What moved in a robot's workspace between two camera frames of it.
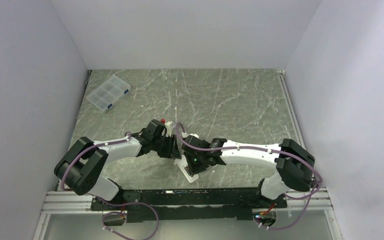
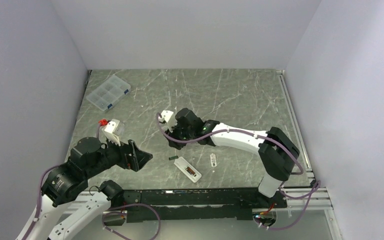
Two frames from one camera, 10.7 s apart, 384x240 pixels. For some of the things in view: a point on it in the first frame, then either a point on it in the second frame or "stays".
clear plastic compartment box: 108,94 stays
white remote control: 182,164 stays
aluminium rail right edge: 319,198 stays
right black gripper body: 196,163 → 179,133
